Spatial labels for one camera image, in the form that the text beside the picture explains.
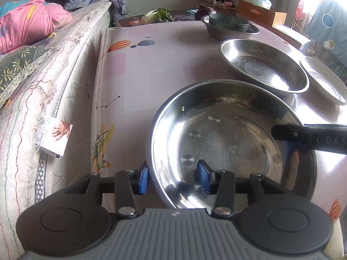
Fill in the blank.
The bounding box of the purple eggplant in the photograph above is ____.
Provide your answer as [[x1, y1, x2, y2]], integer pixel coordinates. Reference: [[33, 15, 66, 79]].
[[195, 4, 217, 21]]

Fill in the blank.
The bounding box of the large steel plate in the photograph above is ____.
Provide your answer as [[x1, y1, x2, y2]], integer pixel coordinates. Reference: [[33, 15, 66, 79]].
[[146, 79, 318, 209]]

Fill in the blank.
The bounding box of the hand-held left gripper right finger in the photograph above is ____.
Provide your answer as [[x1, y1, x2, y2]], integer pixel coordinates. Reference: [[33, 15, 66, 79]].
[[196, 159, 289, 218]]

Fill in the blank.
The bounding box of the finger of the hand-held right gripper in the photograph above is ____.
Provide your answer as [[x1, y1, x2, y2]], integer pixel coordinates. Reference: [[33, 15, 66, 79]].
[[272, 124, 312, 145]]

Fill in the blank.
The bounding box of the napa cabbage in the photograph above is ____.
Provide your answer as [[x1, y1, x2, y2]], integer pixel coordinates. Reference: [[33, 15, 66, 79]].
[[141, 7, 174, 24]]

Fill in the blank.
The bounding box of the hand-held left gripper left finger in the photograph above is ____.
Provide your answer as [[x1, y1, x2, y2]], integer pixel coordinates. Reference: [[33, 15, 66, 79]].
[[64, 166, 149, 220]]

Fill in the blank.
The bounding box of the shallow white steel plate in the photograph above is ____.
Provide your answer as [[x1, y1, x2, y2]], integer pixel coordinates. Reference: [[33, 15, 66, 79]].
[[300, 56, 347, 106]]

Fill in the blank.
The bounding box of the large cardboard box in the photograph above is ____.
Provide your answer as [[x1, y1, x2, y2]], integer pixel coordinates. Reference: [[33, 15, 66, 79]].
[[272, 24, 312, 50]]

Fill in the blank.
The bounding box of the pink quilt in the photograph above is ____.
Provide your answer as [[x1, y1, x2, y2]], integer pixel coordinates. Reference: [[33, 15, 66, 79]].
[[0, 0, 73, 55]]

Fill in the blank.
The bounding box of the white plastic bag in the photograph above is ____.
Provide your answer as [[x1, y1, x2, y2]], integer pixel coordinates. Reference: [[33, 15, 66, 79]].
[[240, 0, 272, 10]]

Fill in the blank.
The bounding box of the blue hanging towel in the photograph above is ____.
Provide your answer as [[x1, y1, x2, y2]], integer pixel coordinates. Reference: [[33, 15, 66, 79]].
[[305, 0, 347, 50]]

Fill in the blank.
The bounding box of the white quilted mattress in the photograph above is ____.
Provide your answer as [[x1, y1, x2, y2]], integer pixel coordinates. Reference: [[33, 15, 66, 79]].
[[0, 0, 113, 250]]

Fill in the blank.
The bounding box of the pink floral garment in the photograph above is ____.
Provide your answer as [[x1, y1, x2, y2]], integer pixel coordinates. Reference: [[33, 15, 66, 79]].
[[295, 0, 307, 30]]

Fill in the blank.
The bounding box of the open cardboard box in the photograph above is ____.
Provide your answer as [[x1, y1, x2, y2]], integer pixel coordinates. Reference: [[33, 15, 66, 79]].
[[190, 0, 239, 15]]

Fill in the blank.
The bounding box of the teal ceramic bowl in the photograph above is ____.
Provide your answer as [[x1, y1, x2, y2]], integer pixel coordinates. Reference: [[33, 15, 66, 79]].
[[209, 13, 249, 32]]

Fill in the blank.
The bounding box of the medium steel plate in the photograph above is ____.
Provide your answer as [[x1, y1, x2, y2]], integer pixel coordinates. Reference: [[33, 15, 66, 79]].
[[219, 38, 310, 94]]

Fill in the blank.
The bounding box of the white mattress tag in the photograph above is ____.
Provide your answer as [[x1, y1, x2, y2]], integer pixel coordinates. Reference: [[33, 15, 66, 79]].
[[40, 115, 74, 158]]

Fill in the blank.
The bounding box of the long cardboard box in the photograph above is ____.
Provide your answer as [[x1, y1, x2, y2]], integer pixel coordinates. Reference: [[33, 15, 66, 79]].
[[237, 0, 287, 27]]

